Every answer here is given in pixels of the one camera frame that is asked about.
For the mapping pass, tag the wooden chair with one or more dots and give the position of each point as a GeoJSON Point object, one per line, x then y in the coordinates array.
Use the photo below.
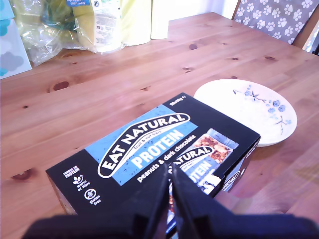
{"type": "Point", "coordinates": [302, 35]}

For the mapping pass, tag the yellow paper roll pack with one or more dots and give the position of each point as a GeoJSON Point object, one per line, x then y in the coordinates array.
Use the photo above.
{"type": "Point", "coordinates": [129, 22]}

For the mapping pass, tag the grey paw print chair cover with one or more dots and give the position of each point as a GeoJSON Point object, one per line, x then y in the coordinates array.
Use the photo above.
{"type": "Point", "coordinates": [274, 17]}

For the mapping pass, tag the clear plastic bag with greens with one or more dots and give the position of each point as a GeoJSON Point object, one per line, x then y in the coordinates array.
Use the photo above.
{"type": "Point", "coordinates": [42, 35]}

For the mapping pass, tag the black blue snack bar carton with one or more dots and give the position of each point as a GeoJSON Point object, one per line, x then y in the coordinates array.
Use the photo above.
{"type": "Point", "coordinates": [149, 129]}

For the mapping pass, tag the white bowl with blue flowers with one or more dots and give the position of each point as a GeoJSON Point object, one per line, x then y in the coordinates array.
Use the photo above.
{"type": "Point", "coordinates": [239, 117]}

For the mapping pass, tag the small white carton box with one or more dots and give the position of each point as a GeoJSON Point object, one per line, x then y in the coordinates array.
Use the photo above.
{"type": "Point", "coordinates": [159, 20]}

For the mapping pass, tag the tissue box with blue print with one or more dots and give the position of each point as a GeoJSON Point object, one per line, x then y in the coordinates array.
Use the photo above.
{"type": "Point", "coordinates": [12, 49]}

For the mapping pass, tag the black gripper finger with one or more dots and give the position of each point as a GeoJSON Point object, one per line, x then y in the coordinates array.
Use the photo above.
{"type": "Point", "coordinates": [192, 204]}
{"type": "Point", "coordinates": [155, 206]}

